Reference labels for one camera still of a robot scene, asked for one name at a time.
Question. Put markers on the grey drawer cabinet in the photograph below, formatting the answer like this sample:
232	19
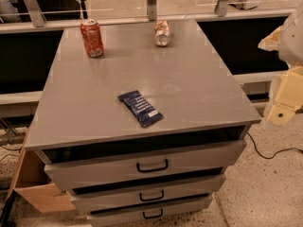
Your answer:
142	131

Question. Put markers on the top grey drawer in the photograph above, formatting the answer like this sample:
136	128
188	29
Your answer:
144	165

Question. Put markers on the crushed silver can lying down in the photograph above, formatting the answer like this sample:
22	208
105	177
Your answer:
161	33

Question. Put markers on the grey drawer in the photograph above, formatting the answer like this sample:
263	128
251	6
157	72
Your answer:
148	193
144	165
150	211

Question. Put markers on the middle grey drawer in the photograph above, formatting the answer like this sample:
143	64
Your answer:
148	193

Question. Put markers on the brown cardboard box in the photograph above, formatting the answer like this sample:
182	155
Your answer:
30	182

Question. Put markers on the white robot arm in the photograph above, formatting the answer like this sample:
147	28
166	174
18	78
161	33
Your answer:
287	40

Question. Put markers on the bottom grey drawer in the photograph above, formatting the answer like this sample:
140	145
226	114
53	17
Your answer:
150	211

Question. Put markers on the blue rxbar blueberry wrapper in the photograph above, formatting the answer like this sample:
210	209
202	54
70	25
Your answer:
141	108

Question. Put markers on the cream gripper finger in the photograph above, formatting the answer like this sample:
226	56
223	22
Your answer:
271	42
288	98

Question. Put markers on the seated person in jeans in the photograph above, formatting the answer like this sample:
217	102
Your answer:
8	12

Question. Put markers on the red coke can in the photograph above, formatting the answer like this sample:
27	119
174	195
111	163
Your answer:
90	31

